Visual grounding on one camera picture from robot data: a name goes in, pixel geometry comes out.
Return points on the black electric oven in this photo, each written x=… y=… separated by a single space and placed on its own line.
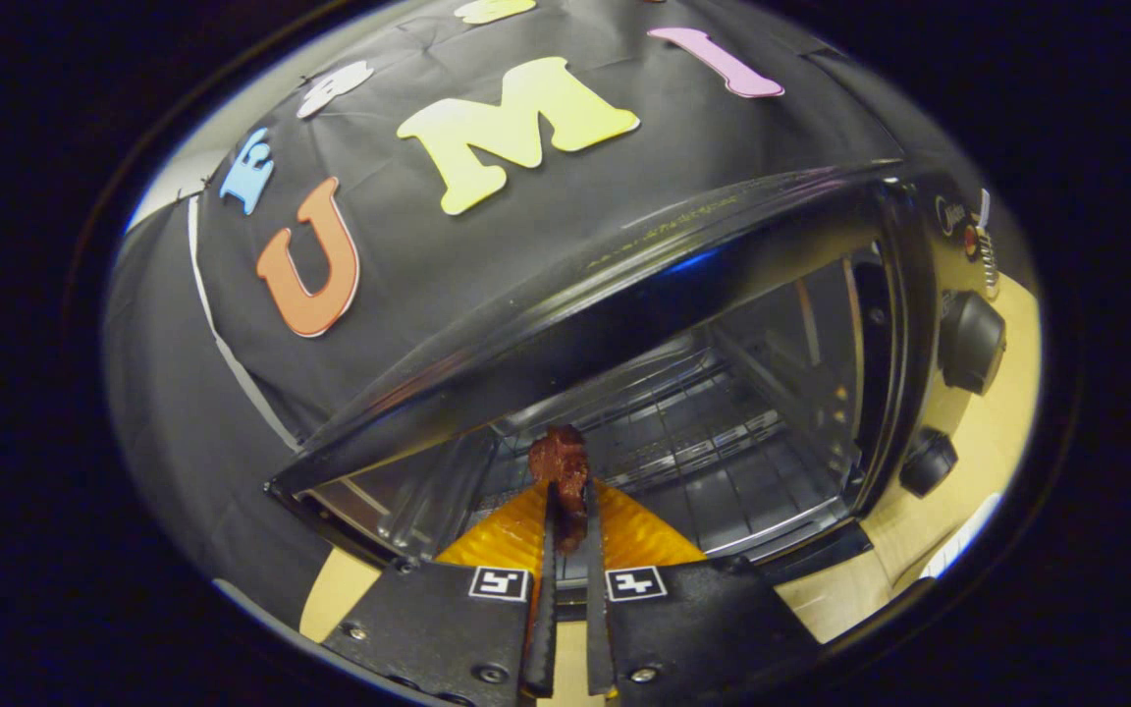
x=624 y=285

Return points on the white rectangular plate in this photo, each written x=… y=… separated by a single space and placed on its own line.
x=958 y=535

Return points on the metal spoon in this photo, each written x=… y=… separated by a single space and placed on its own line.
x=984 y=208

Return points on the brown piece of meat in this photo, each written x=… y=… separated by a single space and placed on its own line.
x=561 y=462

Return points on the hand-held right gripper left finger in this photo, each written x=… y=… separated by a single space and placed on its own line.
x=541 y=628

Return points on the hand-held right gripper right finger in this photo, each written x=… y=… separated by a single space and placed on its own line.
x=597 y=628

